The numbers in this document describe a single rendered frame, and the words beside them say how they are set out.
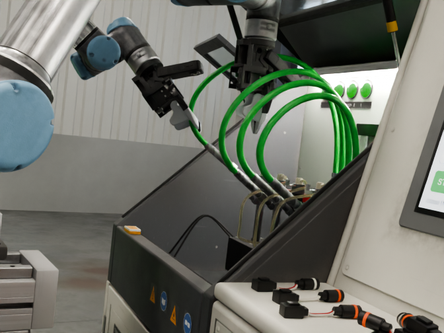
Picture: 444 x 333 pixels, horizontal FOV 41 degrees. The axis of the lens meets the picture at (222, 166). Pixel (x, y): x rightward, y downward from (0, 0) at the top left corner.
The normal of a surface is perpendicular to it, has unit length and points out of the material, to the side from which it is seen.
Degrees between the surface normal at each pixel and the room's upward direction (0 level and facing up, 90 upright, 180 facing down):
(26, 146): 96
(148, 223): 90
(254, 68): 90
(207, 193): 90
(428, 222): 76
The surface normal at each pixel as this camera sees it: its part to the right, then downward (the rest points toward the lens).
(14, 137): 0.79, 0.23
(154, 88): -0.17, -0.19
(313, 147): -0.91, -0.08
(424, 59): -0.86, -0.32
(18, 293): 0.49, 0.10
